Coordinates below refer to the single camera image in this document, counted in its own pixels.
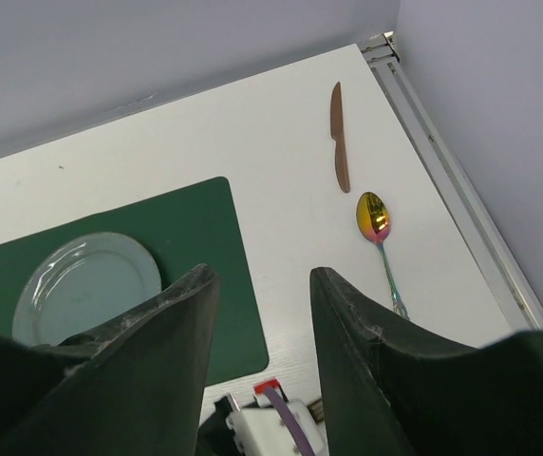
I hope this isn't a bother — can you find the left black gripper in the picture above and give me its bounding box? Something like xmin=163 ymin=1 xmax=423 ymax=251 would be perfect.
xmin=197 ymin=396 xmax=238 ymax=456

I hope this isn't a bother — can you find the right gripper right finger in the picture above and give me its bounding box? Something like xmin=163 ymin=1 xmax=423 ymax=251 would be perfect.
xmin=309 ymin=267 xmax=543 ymax=455

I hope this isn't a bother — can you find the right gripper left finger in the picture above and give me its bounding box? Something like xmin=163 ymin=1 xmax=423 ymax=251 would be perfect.
xmin=0 ymin=264 xmax=219 ymax=455

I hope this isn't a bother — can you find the grey-blue round plate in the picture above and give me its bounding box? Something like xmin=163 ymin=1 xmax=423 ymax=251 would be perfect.
xmin=11 ymin=232 xmax=162 ymax=346

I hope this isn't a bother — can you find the dark green placemat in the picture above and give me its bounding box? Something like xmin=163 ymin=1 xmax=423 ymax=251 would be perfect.
xmin=0 ymin=177 xmax=269 ymax=385

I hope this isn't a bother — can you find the gold spoon green handle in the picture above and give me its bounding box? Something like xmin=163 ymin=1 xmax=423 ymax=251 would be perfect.
xmin=356 ymin=192 xmax=410 ymax=320

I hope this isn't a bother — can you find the brown knife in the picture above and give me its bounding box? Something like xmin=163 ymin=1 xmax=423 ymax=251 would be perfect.
xmin=330 ymin=82 xmax=350 ymax=194

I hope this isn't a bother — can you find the aluminium right side rail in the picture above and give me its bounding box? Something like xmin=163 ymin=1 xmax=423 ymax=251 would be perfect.
xmin=358 ymin=34 xmax=543 ymax=330

